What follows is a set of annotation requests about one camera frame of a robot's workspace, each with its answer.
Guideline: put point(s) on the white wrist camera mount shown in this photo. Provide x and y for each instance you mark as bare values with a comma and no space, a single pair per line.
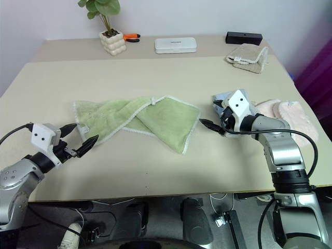
41,136
239,106

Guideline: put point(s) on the black rectangular box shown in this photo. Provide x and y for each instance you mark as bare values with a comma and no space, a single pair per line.
243,38

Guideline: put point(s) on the purple object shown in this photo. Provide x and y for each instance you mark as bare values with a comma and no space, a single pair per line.
319,77

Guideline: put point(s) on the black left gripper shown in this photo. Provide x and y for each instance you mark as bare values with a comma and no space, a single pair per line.
63,151

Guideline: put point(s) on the white bubble plant pot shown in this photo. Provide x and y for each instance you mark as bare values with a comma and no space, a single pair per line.
112,44

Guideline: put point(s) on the pink fluffy folded towel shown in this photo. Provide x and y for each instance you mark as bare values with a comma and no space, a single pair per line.
298,116

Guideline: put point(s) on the green towel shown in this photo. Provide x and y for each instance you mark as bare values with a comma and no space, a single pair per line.
160,119

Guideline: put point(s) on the beige folded towel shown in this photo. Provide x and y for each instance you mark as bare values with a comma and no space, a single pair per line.
246,58

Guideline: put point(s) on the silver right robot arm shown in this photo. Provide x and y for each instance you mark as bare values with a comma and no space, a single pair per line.
282,153

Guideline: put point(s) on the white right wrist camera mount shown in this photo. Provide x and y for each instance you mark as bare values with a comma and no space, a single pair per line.
239,106

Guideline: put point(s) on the dark rounded shape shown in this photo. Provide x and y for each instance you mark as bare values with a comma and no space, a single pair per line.
195,220

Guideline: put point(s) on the blue-grey cloth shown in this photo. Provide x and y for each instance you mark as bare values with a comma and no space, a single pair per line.
220,97

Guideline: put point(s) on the white shoe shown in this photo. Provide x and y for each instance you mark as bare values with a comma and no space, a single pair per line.
71,234

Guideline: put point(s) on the white flat case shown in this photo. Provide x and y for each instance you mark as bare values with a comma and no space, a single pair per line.
175,45

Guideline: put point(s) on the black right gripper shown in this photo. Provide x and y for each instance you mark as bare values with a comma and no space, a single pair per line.
228,120

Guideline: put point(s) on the white cloth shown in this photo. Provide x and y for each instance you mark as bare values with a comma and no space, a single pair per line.
267,107

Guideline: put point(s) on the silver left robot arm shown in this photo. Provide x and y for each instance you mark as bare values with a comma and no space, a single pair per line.
18,179

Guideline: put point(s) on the green leafy plant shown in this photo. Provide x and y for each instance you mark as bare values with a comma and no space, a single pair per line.
103,6

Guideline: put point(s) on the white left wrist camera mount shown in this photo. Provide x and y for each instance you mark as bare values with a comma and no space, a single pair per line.
41,136

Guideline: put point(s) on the black metal bar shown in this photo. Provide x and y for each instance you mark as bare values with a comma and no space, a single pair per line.
234,228

